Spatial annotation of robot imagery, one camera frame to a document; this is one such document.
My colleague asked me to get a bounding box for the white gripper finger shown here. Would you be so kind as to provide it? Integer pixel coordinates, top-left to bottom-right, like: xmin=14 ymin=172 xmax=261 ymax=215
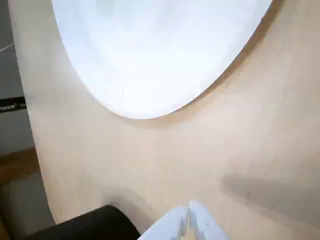
xmin=188 ymin=199 xmax=230 ymax=240
xmin=141 ymin=204 xmax=191 ymax=240

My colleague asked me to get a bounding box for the black round pot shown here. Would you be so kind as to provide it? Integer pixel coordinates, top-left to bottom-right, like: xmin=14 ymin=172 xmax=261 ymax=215
xmin=23 ymin=204 xmax=141 ymax=240

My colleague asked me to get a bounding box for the black band with white print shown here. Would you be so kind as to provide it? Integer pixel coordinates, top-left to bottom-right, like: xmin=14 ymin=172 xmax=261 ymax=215
xmin=0 ymin=98 xmax=28 ymax=114

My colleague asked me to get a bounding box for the white paper dish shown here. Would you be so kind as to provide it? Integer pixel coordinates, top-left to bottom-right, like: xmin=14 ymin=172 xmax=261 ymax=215
xmin=51 ymin=0 xmax=274 ymax=120

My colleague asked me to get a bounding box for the brown wooden board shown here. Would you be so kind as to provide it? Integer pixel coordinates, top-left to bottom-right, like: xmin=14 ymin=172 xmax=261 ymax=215
xmin=0 ymin=146 xmax=42 ymax=185

